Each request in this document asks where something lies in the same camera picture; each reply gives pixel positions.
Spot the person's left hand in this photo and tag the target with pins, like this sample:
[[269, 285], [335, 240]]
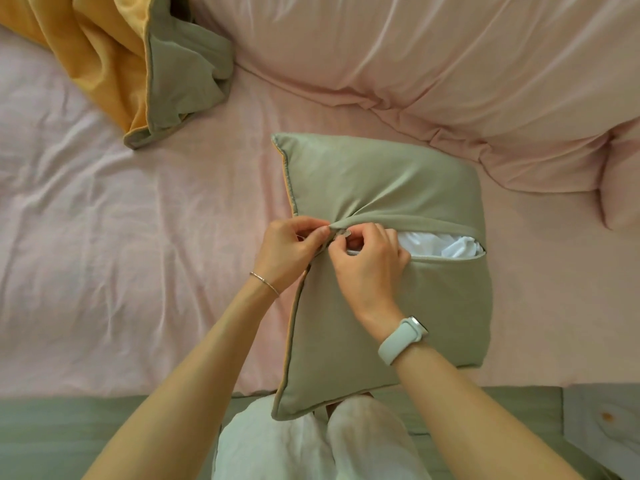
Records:
[[290, 249]]

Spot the person's right hand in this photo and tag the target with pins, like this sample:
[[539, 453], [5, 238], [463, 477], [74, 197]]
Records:
[[370, 274]]

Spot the white pillow insert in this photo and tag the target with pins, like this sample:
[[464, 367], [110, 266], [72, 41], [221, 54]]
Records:
[[440, 244]]

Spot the grey and orange pillowcase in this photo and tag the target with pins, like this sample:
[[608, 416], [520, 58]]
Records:
[[380, 174], [100, 44]]

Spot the pink bed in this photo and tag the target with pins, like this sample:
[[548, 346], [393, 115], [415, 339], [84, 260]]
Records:
[[125, 244]]

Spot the person's right forearm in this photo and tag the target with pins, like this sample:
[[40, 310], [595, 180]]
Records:
[[475, 424]]

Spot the person's left forearm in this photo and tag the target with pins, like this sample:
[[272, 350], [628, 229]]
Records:
[[185, 394]]

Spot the person's white shorts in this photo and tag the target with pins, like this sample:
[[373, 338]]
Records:
[[360, 439]]

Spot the white smartwatch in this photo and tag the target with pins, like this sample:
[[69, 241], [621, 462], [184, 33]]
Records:
[[397, 342]]

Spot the pink ruffled duvet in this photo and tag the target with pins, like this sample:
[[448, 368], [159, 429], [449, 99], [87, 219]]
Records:
[[450, 59]]

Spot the pink pillow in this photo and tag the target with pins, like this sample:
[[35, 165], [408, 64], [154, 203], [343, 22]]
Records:
[[622, 179]]

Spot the white nightstand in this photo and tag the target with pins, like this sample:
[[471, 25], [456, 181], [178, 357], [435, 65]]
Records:
[[605, 424]]

